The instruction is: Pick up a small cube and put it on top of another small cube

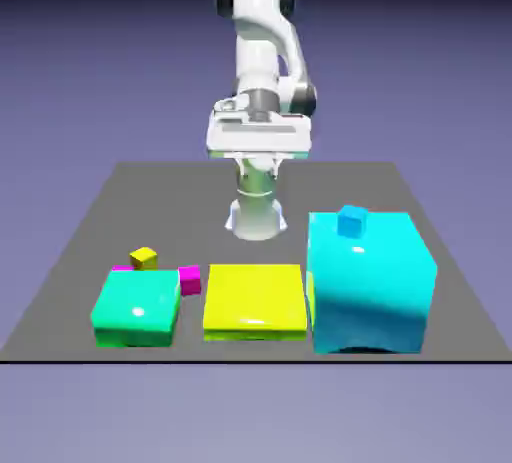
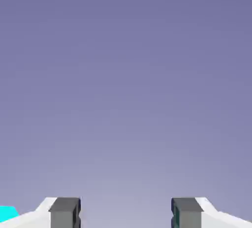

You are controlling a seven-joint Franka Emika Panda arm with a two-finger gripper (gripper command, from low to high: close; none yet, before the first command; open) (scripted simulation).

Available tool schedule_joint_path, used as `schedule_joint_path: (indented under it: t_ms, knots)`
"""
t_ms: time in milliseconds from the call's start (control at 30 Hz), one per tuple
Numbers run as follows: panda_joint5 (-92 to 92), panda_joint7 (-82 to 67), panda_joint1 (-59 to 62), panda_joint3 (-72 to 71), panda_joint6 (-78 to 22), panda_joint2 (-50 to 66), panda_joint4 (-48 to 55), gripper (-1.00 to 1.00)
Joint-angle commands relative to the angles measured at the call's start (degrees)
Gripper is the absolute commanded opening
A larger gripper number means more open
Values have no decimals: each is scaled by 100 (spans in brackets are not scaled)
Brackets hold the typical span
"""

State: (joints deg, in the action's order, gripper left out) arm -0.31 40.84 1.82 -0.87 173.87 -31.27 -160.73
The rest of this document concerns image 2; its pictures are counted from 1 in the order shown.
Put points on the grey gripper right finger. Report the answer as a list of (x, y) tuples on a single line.
[(189, 212)]

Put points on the large cyan box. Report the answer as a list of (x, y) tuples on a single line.
[(7, 213)]

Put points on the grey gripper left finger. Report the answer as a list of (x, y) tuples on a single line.
[(63, 212)]

